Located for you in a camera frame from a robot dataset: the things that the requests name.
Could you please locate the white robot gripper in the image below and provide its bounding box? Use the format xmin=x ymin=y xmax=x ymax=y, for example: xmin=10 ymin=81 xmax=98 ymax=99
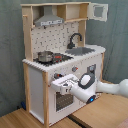
xmin=51 ymin=72 xmax=97 ymax=98

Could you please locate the black toy faucet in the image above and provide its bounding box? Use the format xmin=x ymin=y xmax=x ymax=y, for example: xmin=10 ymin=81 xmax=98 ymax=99
xmin=67 ymin=33 xmax=82 ymax=49

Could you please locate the red stove knob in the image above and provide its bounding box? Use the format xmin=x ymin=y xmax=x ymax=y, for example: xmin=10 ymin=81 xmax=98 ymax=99
xmin=72 ymin=66 xmax=78 ymax=72
xmin=54 ymin=73 xmax=63 ymax=79

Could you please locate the right red stove knob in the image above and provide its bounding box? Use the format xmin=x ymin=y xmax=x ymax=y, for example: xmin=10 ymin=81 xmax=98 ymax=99
xmin=72 ymin=66 xmax=78 ymax=72

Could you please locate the black toy stovetop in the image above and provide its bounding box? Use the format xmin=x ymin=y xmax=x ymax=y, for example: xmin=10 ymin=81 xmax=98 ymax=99
xmin=35 ymin=53 xmax=71 ymax=66

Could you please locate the toy oven door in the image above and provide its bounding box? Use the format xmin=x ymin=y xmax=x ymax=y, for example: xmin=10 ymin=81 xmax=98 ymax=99
xmin=55 ymin=91 xmax=88 ymax=115

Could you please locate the white wooden toy kitchen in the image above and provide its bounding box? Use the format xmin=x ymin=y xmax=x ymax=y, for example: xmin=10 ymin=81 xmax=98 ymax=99
xmin=22 ymin=2 xmax=105 ymax=128

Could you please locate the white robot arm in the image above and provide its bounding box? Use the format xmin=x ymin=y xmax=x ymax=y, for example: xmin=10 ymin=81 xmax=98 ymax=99
xmin=51 ymin=73 xmax=128 ymax=104

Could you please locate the grey toy range hood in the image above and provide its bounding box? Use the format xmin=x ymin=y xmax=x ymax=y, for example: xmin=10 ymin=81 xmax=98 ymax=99
xmin=34 ymin=5 xmax=64 ymax=27

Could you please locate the grey toy sink basin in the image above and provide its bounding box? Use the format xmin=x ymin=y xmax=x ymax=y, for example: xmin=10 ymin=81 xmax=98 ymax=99
xmin=66 ymin=47 xmax=94 ymax=56

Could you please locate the white microwave cabinet door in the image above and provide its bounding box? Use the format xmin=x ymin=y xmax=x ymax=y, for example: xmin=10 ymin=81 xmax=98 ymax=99
xmin=89 ymin=3 xmax=108 ymax=22

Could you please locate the grey backdrop curtain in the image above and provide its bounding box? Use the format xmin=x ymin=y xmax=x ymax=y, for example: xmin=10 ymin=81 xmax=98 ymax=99
xmin=0 ymin=0 xmax=128 ymax=117

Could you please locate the small metal toy pot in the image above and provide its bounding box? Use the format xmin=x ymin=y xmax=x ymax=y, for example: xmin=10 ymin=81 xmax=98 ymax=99
xmin=38 ymin=51 xmax=53 ymax=62

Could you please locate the left red stove knob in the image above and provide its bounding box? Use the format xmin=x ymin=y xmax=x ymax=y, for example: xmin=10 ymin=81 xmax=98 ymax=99
xmin=54 ymin=73 xmax=63 ymax=79

